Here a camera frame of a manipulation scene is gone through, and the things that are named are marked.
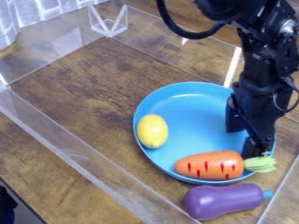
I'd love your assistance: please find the purple toy eggplant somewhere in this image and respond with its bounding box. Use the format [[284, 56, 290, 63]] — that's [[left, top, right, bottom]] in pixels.
[[184, 183, 273, 221]]

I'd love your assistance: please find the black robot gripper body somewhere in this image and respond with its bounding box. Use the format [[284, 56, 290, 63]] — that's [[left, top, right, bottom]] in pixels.
[[228, 75, 299, 150]]

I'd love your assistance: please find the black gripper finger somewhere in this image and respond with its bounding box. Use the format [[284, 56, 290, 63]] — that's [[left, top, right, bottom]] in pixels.
[[225, 97, 244, 133], [240, 136, 273, 159]]

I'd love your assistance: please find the blue plastic plate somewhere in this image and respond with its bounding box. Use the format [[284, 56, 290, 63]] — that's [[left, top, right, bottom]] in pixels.
[[133, 81, 255, 186]]

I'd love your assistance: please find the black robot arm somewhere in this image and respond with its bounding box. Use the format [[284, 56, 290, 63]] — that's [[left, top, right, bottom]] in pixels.
[[195, 0, 299, 158]]

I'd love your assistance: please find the clear acrylic enclosure wall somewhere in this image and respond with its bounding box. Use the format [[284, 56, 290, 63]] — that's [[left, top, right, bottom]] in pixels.
[[0, 0, 299, 224]]

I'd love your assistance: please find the orange toy carrot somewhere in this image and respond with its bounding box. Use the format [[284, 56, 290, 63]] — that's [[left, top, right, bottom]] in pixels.
[[173, 150, 276, 180]]

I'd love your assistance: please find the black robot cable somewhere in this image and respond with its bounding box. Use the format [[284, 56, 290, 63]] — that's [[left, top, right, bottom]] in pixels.
[[155, 0, 231, 40]]

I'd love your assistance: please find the yellow toy lemon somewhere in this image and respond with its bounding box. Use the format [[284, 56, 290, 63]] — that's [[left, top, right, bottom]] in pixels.
[[136, 114, 168, 149]]

